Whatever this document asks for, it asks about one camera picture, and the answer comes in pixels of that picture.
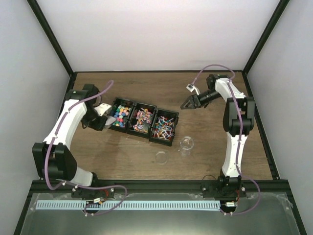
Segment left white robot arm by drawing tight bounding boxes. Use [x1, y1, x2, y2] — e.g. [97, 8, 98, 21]
[32, 80, 113, 198]

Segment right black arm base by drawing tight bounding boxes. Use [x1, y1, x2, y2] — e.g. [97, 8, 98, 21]
[200, 175, 246, 200]

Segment black bin star candies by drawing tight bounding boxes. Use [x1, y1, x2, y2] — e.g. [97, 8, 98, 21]
[110, 97, 134, 133]

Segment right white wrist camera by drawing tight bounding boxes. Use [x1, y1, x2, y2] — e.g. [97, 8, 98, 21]
[186, 84, 200, 95]

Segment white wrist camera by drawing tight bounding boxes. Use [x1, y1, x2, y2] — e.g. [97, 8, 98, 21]
[186, 84, 200, 95]
[94, 103, 112, 117]

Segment black aluminium frame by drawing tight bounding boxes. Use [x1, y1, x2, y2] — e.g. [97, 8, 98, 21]
[14, 0, 306, 235]

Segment clear jar lid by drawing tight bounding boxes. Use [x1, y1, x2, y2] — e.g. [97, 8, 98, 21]
[155, 151, 168, 165]

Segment black bin round lollipops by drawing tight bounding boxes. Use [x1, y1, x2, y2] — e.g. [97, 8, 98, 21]
[149, 108, 179, 146]

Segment light blue slotted cable duct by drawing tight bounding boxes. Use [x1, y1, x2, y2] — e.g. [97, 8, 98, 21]
[35, 200, 221, 211]

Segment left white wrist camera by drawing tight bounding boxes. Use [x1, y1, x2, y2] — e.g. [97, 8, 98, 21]
[94, 103, 112, 117]

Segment metal scoop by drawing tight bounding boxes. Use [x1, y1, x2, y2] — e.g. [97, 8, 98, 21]
[104, 116, 116, 129]

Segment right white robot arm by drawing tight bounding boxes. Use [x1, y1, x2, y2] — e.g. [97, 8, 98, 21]
[180, 74, 255, 178]

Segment clear glass jar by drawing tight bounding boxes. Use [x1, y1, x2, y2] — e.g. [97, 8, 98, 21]
[179, 136, 194, 157]

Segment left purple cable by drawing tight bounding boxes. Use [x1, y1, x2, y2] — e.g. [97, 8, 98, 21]
[43, 79, 128, 216]

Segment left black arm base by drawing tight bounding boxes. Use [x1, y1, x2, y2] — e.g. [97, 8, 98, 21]
[71, 188, 114, 200]

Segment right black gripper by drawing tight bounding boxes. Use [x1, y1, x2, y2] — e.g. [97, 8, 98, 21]
[181, 90, 222, 110]

